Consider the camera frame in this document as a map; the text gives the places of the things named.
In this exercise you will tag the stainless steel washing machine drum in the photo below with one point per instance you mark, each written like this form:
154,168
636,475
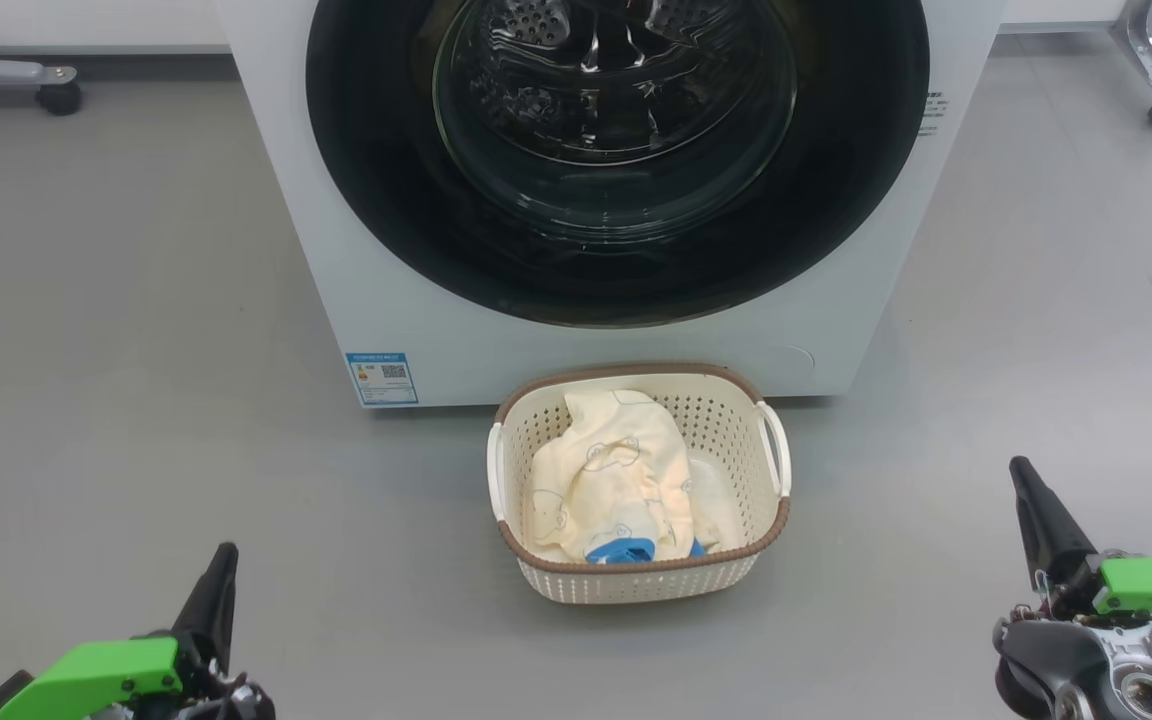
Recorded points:
556,100

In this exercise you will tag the cream bear print garment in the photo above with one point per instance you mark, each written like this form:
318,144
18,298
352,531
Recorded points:
616,470

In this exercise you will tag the small printed text sticker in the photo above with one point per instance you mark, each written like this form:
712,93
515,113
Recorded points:
933,112

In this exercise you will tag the grey washing machine door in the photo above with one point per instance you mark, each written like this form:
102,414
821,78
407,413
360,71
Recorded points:
366,180

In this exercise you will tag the cream perforated laundry basket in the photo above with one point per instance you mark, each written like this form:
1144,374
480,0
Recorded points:
636,585

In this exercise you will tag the blue white energy label sticker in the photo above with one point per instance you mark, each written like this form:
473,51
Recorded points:
381,380

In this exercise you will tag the white front-load washing machine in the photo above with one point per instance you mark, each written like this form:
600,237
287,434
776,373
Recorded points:
386,300

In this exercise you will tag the round white filter cover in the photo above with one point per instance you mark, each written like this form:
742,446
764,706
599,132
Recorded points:
794,368

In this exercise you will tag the blue cloth item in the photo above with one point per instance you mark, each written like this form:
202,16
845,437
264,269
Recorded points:
621,550

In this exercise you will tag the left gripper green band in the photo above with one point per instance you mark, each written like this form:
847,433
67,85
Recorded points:
96,675

